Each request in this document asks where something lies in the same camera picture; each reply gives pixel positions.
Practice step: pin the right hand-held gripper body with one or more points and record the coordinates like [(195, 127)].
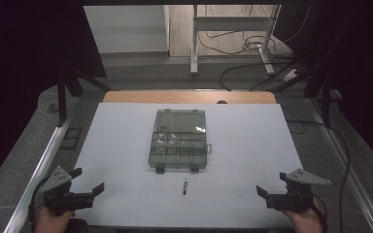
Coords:
[(291, 201)]

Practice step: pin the aluminium rail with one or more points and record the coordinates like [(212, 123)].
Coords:
[(39, 171), (349, 174)]

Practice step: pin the white metal desk frame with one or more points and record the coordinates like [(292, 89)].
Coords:
[(230, 23)]

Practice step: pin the person's right hand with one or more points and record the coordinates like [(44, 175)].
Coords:
[(304, 221)]

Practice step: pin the small dark screw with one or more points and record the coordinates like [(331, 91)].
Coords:
[(185, 186)]

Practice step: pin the dark curtain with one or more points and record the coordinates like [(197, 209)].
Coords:
[(19, 64), (362, 64)]

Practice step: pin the black table grommet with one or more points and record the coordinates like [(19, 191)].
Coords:
[(222, 102)]

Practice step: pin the person's left hand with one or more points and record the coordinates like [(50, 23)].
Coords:
[(50, 222)]

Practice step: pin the white partition panel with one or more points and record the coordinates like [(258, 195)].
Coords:
[(126, 29)]

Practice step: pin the white power strip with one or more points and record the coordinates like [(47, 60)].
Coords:
[(290, 75)]

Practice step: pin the white table cover sheet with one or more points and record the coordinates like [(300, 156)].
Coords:
[(119, 145)]

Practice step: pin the clear grey compartment box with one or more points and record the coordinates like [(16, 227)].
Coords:
[(178, 149)]

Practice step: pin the dark square floor plate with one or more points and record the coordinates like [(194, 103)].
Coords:
[(71, 138)]

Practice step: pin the small white part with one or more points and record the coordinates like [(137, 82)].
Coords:
[(172, 142), (159, 136), (159, 142), (172, 136)]

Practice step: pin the black metal stand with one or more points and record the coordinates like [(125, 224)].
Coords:
[(325, 97), (62, 100)]

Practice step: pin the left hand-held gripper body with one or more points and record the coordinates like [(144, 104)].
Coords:
[(65, 200)]

